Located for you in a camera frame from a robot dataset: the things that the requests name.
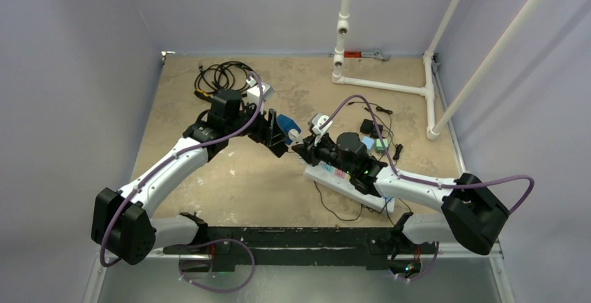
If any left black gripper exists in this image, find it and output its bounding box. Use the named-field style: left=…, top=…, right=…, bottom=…
left=225, top=98, right=284, bottom=145

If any blue wall socket box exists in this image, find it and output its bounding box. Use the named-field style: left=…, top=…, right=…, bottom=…
left=277, top=114, right=301, bottom=145

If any white strip cord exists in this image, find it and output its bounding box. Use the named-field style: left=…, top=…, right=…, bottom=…
left=288, top=130, right=308, bottom=166

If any white colourful power strip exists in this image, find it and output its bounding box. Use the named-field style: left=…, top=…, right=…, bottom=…
left=304, top=162, right=395, bottom=213

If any blue plug adapter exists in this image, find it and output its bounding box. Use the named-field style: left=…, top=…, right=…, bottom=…
left=361, top=136, right=376, bottom=153

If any green plug adapter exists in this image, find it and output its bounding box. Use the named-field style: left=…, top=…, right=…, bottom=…
left=374, top=138, right=390, bottom=154

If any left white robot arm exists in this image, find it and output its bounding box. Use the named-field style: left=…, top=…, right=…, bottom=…
left=91, top=84, right=288, bottom=267

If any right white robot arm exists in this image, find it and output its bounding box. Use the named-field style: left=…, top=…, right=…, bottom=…
left=291, top=132, right=509, bottom=255

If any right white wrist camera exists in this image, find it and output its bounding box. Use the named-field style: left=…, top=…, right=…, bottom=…
left=308, top=113, right=332, bottom=146

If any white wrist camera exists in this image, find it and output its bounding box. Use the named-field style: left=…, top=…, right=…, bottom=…
left=246, top=75, right=275, bottom=104
left=308, top=113, right=332, bottom=146

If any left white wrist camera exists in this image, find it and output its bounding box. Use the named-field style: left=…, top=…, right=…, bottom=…
left=246, top=75, right=275, bottom=104

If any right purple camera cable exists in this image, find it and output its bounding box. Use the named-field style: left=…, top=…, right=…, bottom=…
left=323, top=94, right=535, bottom=215

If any purple camera cable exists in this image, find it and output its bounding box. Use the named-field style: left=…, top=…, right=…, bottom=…
left=323, top=94, right=535, bottom=215
left=99, top=70, right=265, bottom=267

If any coiled black cable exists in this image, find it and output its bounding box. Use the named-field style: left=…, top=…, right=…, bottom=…
left=194, top=61, right=259, bottom=99

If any yellow handled screwdriver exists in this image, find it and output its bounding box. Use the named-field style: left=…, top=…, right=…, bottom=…
left=194, top=89, right=212, bottom=102

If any thin black adapter cable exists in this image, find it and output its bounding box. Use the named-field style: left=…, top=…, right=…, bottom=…
left=313, top=180, right=414, bottom=226

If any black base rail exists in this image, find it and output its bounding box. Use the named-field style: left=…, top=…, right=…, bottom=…
left=163, top=226, right=435, bottom=277

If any red handled adjustable wrench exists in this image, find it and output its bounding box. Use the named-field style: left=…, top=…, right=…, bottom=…
left=344, top=50, right=390, bottom=61

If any white PVC pipe frame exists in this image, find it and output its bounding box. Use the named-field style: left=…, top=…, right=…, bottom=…
left=329, top=0, right=543, bottom=141

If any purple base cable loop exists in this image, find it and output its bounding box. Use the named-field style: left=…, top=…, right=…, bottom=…
left=178, top=236, right=257, bottom=293

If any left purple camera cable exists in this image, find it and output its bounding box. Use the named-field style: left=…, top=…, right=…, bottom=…
left=99, top=70, right=265, bottom=267

